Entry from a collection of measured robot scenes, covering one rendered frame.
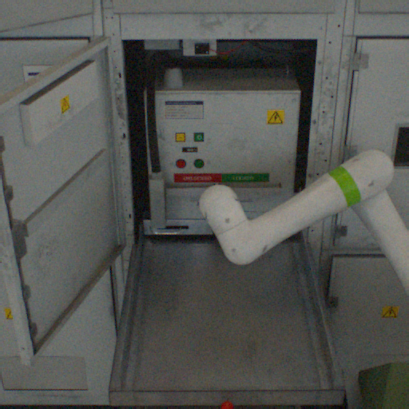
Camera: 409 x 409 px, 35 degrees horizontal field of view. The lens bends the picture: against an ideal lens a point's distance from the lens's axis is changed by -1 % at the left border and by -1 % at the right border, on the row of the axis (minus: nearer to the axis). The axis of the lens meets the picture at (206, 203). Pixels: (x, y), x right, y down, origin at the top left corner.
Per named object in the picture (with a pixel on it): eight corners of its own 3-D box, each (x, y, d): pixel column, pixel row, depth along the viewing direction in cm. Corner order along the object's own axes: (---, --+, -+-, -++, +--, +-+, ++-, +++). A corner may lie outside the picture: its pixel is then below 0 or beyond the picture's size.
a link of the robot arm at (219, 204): (227, 176, 177) (192, 196, 177) (250, 217, 177) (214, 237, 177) (225, 178, 191) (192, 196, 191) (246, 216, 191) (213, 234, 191)
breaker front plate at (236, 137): (290, 223, 228) (299, 93, 204) (151, 224, 228) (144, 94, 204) (290, 220, 229) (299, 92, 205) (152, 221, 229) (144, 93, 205)
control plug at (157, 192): (165, 228, 217) (164, 182, 208) (151, 228, 217) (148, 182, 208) (167, 216, 224) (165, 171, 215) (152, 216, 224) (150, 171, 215)
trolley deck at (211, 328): (343, 404, 173) (346, 388, 170) (109, 406, 173) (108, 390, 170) (308, 256, 231) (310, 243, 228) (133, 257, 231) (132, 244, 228)
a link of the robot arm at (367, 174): (397, 185, 192) (373, 152, 195) (407, 170, 179) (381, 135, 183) (344, 216, 190) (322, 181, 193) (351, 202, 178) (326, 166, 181)
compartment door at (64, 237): (10, 361, 180) (-42, 112, 143) (111, 240, 232) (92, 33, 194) (32, 367, 179) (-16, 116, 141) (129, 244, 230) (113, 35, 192)
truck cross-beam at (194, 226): (297, 234, 230) (299, 220, 227) (144, 235, 230) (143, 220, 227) (295, 226, 235) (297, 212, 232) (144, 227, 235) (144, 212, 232)
